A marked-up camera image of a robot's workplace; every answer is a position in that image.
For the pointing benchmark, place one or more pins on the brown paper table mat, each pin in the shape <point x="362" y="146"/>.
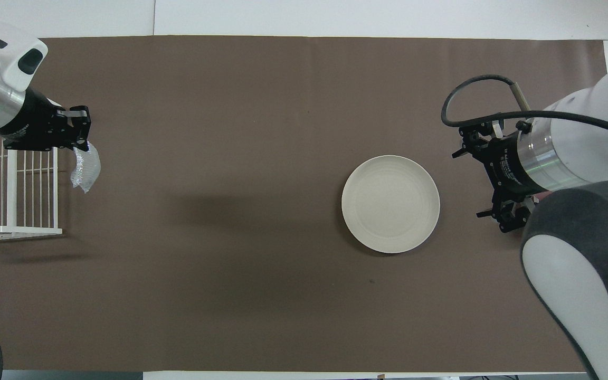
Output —
<point x="256" y="158"/>

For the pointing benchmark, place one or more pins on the clear plastic snack bag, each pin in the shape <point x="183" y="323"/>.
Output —
<point x="86" y="169"/>

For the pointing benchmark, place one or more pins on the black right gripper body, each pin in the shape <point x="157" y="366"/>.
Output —
<point x="510" y="163"/>

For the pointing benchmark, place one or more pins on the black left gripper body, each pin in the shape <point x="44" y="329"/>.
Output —
<point x="35" y="126"/>

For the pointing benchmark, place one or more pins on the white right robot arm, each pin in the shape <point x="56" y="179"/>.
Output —
<point x="589" y="158"/>

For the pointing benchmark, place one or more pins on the cream round plate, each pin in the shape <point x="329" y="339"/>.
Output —
<point x="391" y="203"/>

